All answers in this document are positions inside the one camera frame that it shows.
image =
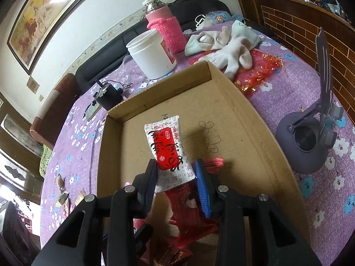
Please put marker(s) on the white red snack packet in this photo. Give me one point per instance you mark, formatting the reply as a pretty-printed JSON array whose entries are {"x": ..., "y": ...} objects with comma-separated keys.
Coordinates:
[{"x": 166, "y": 144}]

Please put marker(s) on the red cartoon candy packet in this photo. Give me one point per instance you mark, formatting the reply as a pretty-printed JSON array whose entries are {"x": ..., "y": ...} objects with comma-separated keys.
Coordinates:
[{"x": 191, "y": 213}]

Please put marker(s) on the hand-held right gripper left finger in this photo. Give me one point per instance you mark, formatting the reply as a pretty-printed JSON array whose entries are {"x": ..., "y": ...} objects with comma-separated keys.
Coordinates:
[{"x": 149, "y": 183}]

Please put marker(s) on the brown armchair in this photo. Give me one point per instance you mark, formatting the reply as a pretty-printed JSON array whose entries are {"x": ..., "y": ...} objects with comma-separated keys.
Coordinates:
[{"x": 55, "y": 108}]

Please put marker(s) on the blue printed plastic bag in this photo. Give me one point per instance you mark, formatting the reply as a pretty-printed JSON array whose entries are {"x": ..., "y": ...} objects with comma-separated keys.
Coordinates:
[{"x": 217, "y": 18}]

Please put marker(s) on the small brown candy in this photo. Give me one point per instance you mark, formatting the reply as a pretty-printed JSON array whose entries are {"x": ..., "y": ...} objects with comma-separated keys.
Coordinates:
[{"x": 59, "y": 181}]

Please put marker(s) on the white cloth gloves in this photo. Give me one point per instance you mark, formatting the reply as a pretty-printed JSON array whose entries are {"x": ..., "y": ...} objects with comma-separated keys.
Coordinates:
[{"x": 235, "y": 47}]

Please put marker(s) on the framed horse painting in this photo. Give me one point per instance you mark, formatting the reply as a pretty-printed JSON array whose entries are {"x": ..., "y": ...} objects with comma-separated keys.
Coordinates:
[{"x": 41, "y": 19}]

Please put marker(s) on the wooden glass door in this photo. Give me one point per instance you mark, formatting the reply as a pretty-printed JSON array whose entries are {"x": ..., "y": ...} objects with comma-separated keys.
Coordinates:
[{"x": 16, "y": 133}]

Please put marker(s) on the green patterned cloth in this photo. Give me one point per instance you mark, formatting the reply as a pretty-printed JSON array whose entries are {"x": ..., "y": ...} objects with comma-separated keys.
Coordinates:
[{"x": 45, "y": 158}]

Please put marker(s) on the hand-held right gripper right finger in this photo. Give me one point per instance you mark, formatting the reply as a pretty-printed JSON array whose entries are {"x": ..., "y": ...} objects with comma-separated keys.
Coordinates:
[{"x": 203, "y": 191}]

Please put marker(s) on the shallow cardboard box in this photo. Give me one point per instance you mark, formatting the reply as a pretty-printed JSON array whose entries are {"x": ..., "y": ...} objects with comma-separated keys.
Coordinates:
[{"x": 235, "y": 116}]

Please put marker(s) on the dark red foil packet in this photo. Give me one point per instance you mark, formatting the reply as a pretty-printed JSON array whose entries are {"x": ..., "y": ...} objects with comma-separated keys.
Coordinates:
[{"x": 169, "y": 256}]

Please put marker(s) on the small green gold packet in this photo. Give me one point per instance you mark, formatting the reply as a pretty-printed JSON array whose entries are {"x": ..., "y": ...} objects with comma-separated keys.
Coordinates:
[{"x": 62, "y": 198}]

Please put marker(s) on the small tan packet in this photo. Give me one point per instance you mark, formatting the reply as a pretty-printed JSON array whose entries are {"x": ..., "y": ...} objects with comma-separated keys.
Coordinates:
[{"x": 80, "y": 196}]

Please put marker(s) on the clear plastic cup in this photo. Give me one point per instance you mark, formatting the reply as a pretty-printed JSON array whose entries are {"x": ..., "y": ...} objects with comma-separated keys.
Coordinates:
[{"x": 127, "y": 63}]

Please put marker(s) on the red shiny plastic wrapper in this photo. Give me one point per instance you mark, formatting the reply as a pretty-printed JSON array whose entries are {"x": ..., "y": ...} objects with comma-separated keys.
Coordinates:
[{"x": 260, "y": 66}]

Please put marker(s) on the white plastic jar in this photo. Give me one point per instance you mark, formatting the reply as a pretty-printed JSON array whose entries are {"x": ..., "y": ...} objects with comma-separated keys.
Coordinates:
[{"x": 152, "y": 58}]

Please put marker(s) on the wooden brick-pattern cabinet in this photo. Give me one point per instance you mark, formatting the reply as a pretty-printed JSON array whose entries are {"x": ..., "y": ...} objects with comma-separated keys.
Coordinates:
[{"x": 291, "y": 25}]

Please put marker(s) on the black round container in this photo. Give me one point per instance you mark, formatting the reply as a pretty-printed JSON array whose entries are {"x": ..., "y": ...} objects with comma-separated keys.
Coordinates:
[{"x": 111, "y": 97}]

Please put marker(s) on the small wall plaque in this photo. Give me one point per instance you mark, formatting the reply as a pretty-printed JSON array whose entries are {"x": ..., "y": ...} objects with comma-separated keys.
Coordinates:
[{"x": 33, "y": 84}]

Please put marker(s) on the pink sleeved thermos bottle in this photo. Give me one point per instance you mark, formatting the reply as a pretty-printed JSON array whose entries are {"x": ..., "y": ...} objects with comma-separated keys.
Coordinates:
[{"x": 166, "y": 27}]

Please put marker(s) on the black leather sofa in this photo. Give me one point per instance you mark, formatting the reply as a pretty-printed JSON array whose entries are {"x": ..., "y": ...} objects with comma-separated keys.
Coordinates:
[{"x": 88, "y": 73}]

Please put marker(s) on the yellow notebook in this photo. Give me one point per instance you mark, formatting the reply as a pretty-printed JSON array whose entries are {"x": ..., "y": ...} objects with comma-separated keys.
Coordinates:
[{"x": 93, "y": 112}]

